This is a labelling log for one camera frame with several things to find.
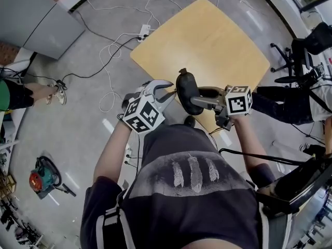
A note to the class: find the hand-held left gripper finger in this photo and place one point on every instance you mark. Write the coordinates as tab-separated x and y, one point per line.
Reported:
160	84
166	101

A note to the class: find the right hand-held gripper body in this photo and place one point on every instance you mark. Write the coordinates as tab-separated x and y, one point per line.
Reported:
238	101

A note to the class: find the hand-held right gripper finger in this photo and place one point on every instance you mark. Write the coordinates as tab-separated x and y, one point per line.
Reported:
206	102
211	91

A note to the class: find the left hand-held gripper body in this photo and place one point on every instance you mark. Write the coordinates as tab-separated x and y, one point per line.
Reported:
141	114

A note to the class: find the black glasses case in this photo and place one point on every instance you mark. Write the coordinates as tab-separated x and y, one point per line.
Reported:
185	85

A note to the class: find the person's right forearm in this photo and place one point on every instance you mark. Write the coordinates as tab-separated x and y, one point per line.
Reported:
245	141

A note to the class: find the person's left forearm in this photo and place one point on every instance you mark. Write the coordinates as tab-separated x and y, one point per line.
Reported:
114	149

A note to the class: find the person's black shoe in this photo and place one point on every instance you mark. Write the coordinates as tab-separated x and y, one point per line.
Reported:
190	121

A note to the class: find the white power strip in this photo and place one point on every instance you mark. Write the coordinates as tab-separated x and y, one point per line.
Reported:
144	32
128	155

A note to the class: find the black office chair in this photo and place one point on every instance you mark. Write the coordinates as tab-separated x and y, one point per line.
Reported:
303	50

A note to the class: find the person's black feather-print shirt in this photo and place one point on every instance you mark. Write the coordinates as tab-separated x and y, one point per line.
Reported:
181	204

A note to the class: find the green and red vacuum cleaner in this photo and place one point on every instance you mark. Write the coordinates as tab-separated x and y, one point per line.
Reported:
42	178

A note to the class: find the grey cabinet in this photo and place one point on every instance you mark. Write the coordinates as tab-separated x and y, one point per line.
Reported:
39	17

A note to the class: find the wooden crate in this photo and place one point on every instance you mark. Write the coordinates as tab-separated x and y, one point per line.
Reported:
7	187

